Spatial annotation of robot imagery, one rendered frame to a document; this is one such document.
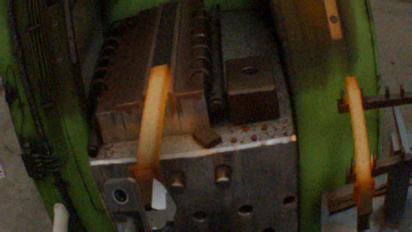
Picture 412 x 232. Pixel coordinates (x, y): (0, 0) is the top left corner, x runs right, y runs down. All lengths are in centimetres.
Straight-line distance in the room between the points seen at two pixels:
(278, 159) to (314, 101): 22
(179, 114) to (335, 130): 38
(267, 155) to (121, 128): 26
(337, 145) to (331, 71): 19
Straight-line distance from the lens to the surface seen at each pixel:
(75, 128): 148
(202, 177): 126
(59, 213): 161
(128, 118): 127
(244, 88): 124
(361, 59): 141
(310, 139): 148
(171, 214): 92
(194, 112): 126
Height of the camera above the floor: 163
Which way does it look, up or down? 33 degrees down
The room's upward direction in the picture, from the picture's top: 11 degrees counter-clockwise
